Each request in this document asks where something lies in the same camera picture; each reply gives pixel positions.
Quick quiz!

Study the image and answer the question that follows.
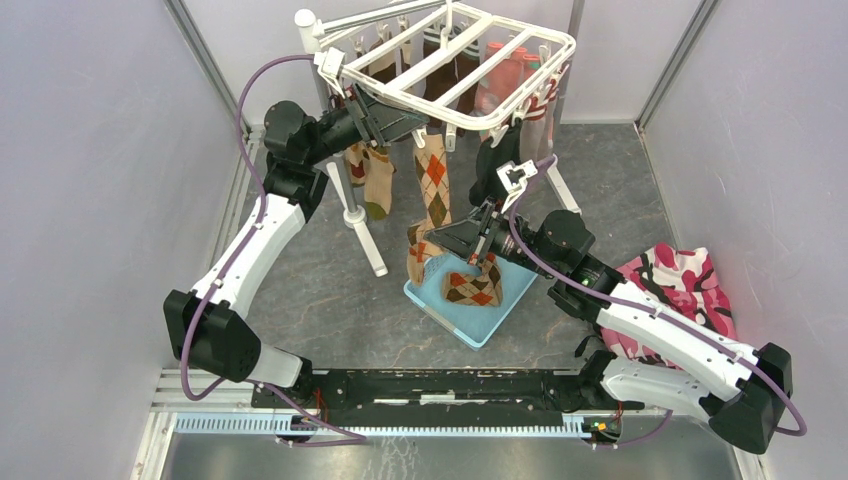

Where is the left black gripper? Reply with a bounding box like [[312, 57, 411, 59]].
[[304, 81, 429, 167]]

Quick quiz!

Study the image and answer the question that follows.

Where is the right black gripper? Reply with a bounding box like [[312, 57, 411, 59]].
[[424, 196, 560, 280]]

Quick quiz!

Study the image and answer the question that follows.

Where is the argyle beige sock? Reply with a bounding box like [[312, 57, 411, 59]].
[[442, 254, 503, 307], [407, 133, 452, 286]]

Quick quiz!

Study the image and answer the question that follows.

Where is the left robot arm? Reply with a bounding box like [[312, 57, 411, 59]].
[[163, 87, 428, 408]]

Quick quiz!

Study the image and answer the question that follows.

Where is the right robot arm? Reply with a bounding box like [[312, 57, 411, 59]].
[[424, 201, 808, 454]]

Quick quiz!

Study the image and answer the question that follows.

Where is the black sock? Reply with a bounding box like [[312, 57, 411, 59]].
[[468, 126, 521, 207]]

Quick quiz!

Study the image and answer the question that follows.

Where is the light blue plastic basket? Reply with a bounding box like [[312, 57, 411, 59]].
[[403, 253, 537, 351]]

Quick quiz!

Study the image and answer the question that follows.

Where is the white sock drying rack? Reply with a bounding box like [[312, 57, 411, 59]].
[[286, 19, 543, 284]]

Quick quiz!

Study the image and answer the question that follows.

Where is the brown sock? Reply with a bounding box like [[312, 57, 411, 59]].
[[422, 25, 481, 114]]

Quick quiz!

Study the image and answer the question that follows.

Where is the grey sock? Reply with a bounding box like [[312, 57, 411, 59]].
[[519, 107, 559, 163]]

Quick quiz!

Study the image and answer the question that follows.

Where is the salmon pink sock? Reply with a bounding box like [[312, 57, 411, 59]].
[[521, 52, 570, 124], [472, 47, 527, 116]]

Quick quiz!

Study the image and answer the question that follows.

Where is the pink camouflage cloth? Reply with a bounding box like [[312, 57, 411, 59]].
[[617, 243, 738, 340]]

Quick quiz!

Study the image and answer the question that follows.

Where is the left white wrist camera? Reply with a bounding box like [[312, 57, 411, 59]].
[[313, 47, 351, 99]]

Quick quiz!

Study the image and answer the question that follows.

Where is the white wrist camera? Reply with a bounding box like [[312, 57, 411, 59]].
[[313, 47, 351, 99], [496, 160, 538, 196]]

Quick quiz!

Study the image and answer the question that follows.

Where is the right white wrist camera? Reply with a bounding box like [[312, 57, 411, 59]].
[[496, 160, 538, 196]]

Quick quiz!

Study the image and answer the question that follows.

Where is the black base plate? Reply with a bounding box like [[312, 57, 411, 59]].
[[286, 369, 645, 428]]

